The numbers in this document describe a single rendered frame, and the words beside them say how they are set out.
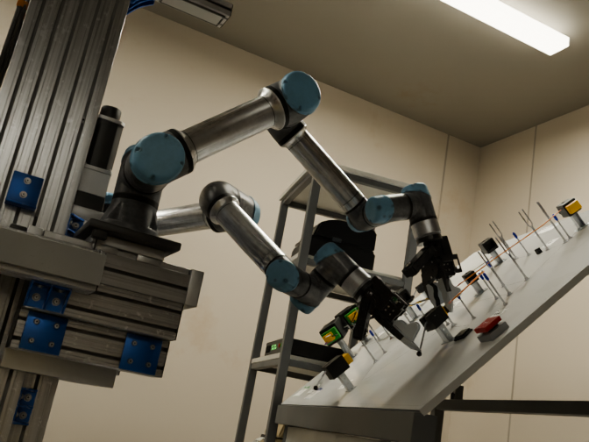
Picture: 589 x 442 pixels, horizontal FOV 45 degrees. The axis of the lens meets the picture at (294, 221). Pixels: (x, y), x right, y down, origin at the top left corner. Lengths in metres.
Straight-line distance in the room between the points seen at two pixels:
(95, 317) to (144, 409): 2.26
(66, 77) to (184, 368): 2.30
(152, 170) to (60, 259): 0.28
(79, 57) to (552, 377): 3.12
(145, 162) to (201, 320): 2.44
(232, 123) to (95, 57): 0.48
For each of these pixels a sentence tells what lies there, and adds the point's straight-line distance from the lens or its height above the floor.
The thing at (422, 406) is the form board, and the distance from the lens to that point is 1.57.
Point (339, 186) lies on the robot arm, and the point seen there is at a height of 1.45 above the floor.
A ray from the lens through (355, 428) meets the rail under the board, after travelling 1.87.
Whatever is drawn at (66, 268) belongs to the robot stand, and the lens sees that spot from 1.59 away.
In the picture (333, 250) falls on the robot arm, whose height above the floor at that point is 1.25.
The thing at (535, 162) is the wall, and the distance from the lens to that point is 4.83.
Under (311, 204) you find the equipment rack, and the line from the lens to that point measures 2.86.
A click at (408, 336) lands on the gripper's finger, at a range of 1.85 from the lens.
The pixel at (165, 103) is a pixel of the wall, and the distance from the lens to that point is 4.22.
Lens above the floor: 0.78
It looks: 16 degrees up
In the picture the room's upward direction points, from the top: 11 degrees clockwise
